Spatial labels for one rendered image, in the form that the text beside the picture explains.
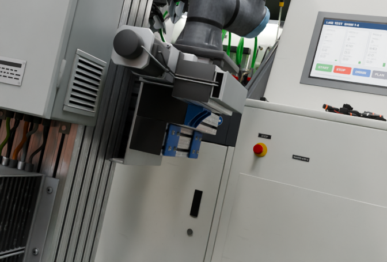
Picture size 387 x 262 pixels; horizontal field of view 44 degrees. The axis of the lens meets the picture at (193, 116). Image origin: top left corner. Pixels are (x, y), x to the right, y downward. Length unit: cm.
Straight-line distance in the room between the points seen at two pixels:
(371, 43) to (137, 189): 112
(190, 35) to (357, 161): 72
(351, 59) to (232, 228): 84
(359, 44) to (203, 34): 86
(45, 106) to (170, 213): 105
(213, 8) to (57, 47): 61
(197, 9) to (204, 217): 80
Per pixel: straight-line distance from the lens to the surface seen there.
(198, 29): 141
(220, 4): 144
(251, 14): 151
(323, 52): 207
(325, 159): 172
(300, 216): 173
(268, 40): 241
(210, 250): 184
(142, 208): 195
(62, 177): 115
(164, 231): 191
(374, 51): 206
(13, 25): 102
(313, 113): 174
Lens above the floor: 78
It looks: 3 degrees up
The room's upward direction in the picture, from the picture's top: 12 degrees clockwise
